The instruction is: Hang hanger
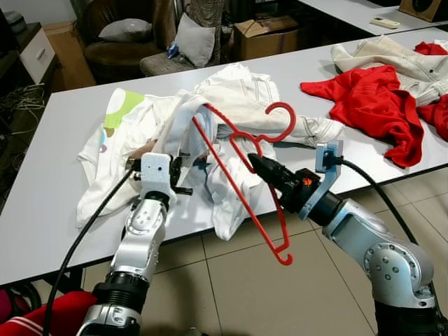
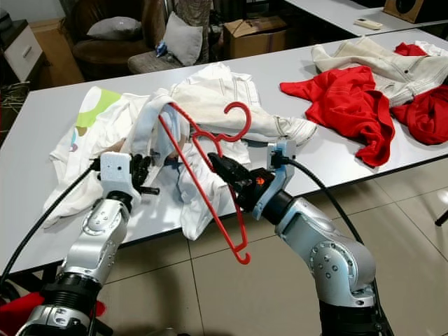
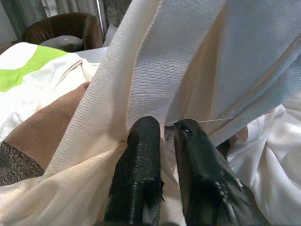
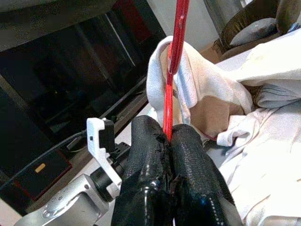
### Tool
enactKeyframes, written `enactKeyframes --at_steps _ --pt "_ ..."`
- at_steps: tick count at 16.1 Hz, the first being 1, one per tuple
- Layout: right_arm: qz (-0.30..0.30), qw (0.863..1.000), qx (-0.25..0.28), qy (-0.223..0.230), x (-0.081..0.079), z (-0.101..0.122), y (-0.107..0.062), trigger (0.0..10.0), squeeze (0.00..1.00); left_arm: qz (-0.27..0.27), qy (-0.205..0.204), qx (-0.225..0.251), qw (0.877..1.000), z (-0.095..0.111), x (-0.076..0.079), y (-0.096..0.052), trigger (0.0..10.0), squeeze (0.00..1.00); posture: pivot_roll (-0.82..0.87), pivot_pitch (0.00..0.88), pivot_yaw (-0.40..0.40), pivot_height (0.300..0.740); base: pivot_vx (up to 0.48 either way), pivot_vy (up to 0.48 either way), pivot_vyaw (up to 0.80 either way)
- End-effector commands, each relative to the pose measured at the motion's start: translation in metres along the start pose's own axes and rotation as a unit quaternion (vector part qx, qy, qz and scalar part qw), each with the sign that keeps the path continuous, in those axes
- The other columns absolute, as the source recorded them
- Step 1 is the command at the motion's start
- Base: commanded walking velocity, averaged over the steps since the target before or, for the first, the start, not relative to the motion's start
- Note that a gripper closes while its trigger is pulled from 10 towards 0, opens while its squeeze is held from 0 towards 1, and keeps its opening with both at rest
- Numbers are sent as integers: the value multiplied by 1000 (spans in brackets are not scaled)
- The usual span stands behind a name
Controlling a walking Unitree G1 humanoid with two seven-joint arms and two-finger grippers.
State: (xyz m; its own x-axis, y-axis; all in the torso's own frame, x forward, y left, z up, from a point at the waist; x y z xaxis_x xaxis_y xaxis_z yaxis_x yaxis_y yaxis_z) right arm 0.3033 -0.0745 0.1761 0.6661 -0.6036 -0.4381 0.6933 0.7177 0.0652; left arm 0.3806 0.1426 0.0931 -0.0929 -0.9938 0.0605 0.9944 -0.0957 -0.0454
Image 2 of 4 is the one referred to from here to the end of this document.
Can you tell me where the white remote control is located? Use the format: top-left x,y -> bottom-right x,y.
353,17 -> 387,30

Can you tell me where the cream cotton garment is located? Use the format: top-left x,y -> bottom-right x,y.
171,62 -> 319,146
311,36 -> 448,106

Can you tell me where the open brown cardboard box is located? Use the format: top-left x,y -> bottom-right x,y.
223,15 -> 288,59

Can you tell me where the brown leather armchair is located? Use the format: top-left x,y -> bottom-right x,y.
66,0 -> 162,81

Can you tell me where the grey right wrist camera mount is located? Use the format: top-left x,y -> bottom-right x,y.
254,138 -> 296,219

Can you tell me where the grey oval cushion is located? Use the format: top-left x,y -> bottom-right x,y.
86,16 -> 143,41

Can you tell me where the white drawer unit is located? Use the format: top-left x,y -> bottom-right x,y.
3,21 -> 44,81

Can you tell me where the red plastic clothes hanger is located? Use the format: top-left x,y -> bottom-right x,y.
157,101 -> 253,265

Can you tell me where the white T-shirt green print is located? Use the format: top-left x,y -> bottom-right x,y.
42,87 -> 148,228

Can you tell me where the red shirt white stitching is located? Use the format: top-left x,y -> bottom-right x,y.
280,65 -> 396,167

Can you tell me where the tall brown cardboard box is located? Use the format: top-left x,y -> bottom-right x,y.
31,19 -> 81,88

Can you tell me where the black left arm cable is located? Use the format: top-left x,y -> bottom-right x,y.
0,160 -> 106,282

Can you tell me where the grey square pillow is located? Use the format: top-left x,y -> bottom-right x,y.
161,10 -> 205,67

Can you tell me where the wooden speaker box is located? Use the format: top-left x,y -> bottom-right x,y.
384,0 -> 431,24

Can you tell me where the red crumpled garment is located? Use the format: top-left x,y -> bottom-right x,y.
390,85 -> 448,146
392,42 -> 428,57

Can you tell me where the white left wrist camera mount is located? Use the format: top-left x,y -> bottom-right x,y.
100,152 -> 135,197

